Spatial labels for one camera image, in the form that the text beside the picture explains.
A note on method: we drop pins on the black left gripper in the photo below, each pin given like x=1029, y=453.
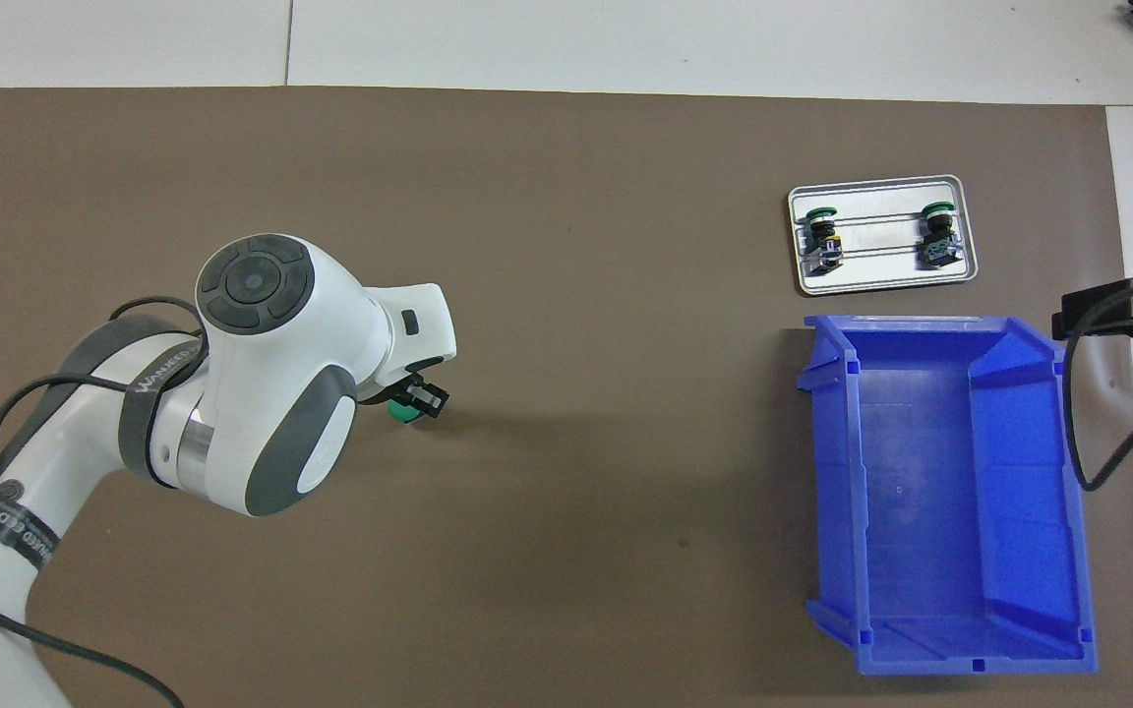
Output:
x=389, y=388

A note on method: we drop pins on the green push button switch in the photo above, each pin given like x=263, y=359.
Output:
x=399, y=413

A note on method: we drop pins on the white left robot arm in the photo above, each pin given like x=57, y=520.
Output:
x=262, y=393

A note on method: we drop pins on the green push button blue base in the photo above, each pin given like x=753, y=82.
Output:
x=938, y=236

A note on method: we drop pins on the green push button yellow stripe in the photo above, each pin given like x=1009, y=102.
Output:
x=825, y=236

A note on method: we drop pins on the grey metal tray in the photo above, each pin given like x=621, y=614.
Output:
x=881, y=270

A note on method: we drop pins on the blue plastic storage bin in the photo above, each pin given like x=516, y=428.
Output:
x=921, y=492

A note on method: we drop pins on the brown table mat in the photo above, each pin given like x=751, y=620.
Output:
x=626, y=197

